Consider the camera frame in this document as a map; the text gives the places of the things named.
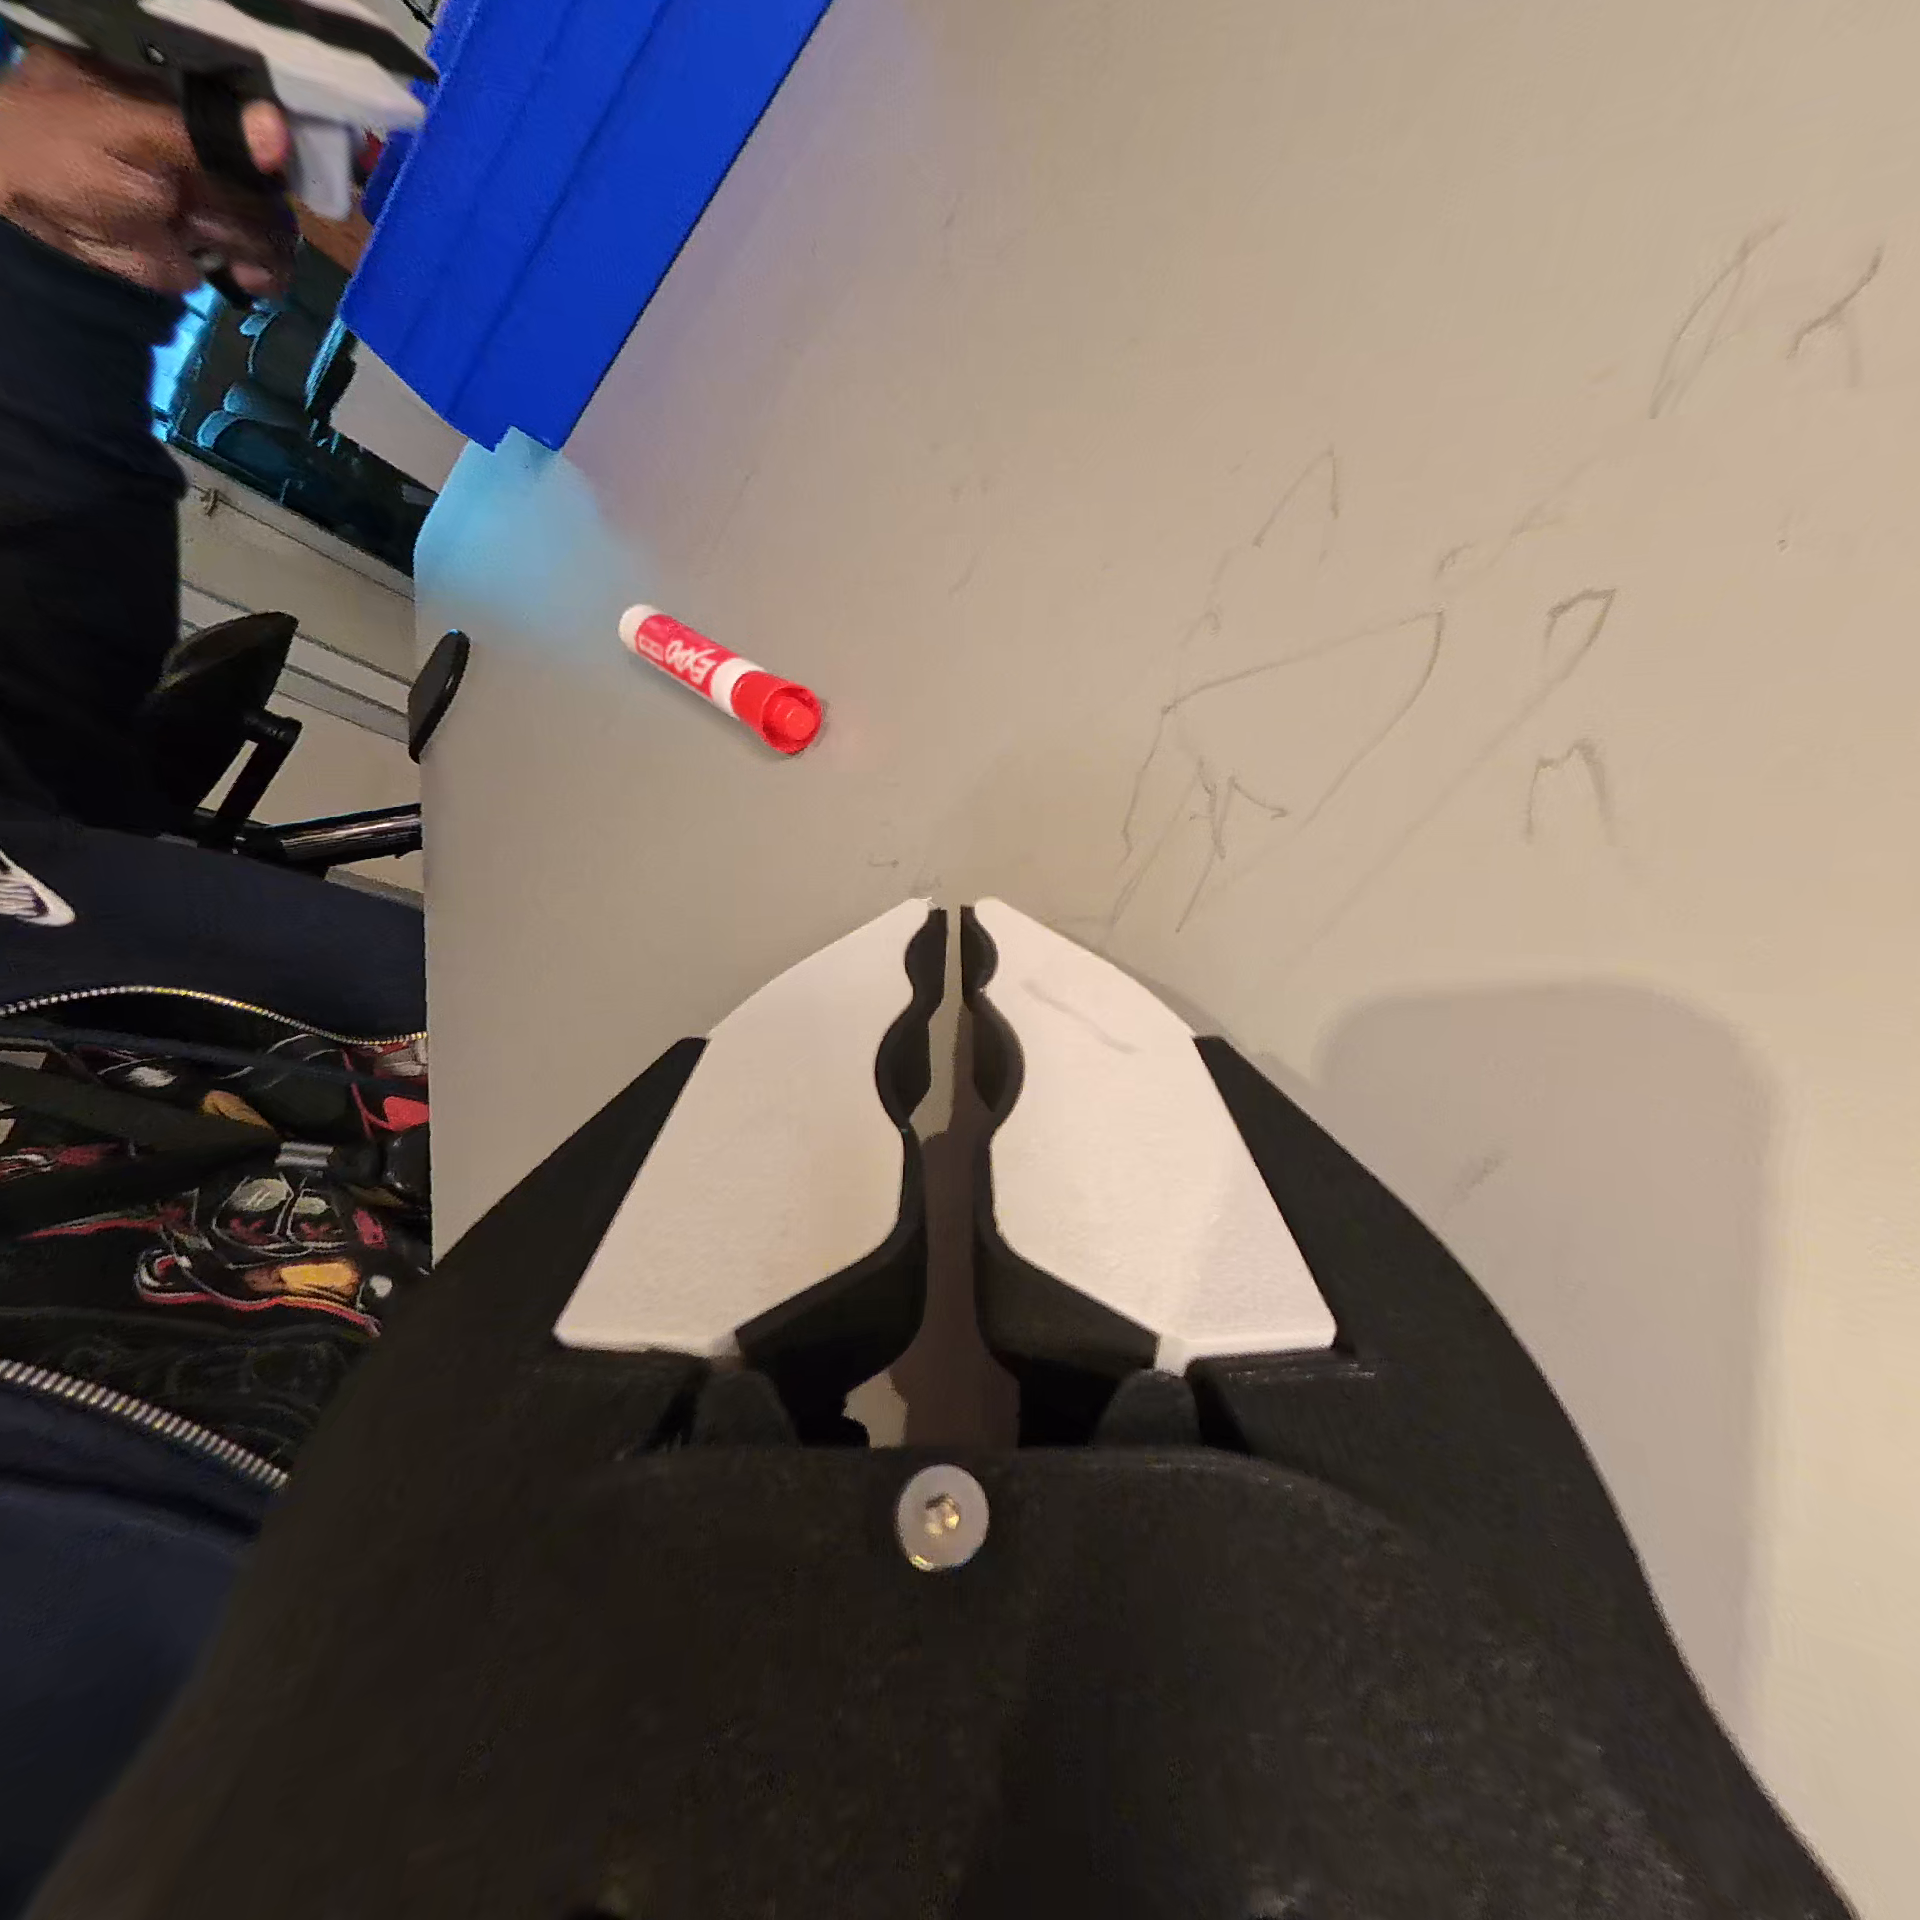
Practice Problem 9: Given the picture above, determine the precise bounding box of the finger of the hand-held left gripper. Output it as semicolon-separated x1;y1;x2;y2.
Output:
150;0;441;139

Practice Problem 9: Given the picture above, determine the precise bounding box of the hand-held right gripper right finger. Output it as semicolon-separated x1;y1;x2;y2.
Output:
967;897;1346;1370

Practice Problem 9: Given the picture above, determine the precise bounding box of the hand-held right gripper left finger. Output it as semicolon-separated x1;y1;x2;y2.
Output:
556;900;950;1370

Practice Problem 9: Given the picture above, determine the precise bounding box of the blue plastic bin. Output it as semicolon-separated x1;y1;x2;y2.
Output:
337;0;838;455

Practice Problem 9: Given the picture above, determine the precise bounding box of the red dry erase marker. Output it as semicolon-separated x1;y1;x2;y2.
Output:
614;602;830;762

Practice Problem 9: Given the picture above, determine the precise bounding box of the person's left hand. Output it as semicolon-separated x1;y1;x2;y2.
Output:
0;54;293;304

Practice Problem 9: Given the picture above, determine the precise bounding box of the dark zip jacket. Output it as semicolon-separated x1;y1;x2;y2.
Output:
0;226;427;1920

